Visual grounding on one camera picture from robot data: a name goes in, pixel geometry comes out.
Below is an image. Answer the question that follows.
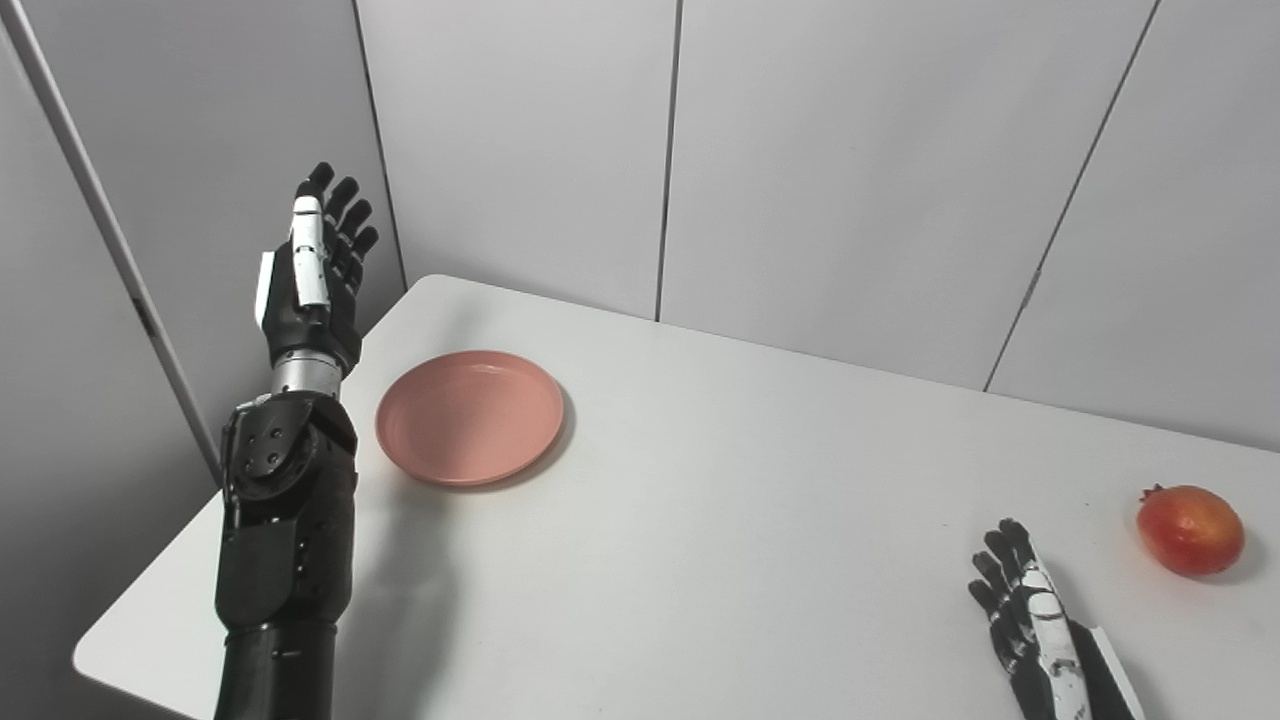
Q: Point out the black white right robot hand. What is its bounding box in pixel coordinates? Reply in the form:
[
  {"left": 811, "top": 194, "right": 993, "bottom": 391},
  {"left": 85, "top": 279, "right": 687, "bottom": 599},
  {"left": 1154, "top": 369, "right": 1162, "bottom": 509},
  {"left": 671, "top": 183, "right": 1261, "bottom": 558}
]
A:
[{"left": 967, "top": 518, "right": 1147, "bottom": 720}]

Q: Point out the red yellow pomegranate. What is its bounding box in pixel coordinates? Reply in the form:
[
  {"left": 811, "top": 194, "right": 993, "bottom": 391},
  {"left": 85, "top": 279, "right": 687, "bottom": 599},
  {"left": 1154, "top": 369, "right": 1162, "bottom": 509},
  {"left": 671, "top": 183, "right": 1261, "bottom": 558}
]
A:
[{"left": 1136, "top": 484, "right": 1246, "bottom": 577}]

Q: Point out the pink round plate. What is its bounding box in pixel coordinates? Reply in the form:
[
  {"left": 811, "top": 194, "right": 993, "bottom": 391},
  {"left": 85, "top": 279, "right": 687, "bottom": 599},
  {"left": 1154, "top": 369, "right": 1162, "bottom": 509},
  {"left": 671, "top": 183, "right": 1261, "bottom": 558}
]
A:
[{"left": 375, "top": 350, "right": 566, "bottom": 488}]

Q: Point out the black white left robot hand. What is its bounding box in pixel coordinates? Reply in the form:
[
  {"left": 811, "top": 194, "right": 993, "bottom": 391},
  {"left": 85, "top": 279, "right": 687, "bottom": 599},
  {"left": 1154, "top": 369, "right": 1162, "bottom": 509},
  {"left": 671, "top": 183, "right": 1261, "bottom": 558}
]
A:
[{"left": 255, "top": 162, "right": 381, "bottom": 378}]

